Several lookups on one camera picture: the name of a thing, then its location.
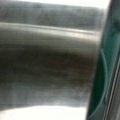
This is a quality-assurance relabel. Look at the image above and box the teal bowl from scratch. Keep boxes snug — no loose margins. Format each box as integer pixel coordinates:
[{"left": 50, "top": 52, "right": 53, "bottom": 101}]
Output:
[{"left": 87, "top": 0, "right": 120, "bottom": 120}]

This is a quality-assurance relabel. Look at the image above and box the silver toaster oven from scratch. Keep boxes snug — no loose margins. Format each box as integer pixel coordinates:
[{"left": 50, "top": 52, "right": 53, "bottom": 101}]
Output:
[{"left": 0, "top": 0, "right": 111, "bottom": 112}]

